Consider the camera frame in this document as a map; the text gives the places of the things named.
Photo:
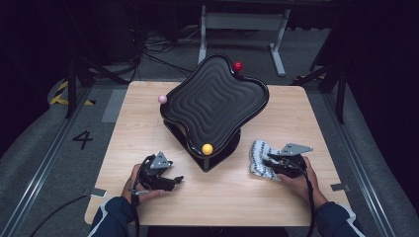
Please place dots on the yellow black hazard tape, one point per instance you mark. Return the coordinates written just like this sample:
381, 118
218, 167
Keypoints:
61, 98

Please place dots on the grey metal desk frame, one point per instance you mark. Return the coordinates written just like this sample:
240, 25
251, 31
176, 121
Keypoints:
257, 21

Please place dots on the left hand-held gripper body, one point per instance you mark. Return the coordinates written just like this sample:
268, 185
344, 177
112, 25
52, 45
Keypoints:
153, 171

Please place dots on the pink ball knob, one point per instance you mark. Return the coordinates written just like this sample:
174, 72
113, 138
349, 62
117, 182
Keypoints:
162, 99

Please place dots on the person's right hand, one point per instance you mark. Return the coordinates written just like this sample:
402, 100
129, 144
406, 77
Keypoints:
306, 184

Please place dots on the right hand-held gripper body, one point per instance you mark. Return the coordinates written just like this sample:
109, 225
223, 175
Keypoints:
290, 164

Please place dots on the yellow ball knob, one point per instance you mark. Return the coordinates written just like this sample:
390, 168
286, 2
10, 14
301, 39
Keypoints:
207, 149

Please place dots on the red ball knob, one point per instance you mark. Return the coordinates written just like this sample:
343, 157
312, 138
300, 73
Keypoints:
237, 66

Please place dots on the dark curtain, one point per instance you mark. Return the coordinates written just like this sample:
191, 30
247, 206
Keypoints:
26, 49
385, 65

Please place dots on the metal floor rail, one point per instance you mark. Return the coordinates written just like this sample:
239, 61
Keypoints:
46, 164
360, 164

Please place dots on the black two-tier wavy tray stand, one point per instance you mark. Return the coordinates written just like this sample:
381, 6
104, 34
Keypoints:
214, 102

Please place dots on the white and grey knitted cloth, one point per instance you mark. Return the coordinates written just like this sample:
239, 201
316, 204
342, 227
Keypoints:
258, 158

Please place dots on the black tripod stand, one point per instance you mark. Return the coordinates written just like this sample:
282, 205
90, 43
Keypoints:
341, 98
70, 92

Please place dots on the grey tape piece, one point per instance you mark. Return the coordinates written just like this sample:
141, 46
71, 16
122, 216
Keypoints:
340, 187
97, 192

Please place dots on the person's left hand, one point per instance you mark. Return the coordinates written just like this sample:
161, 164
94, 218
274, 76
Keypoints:
131, 189

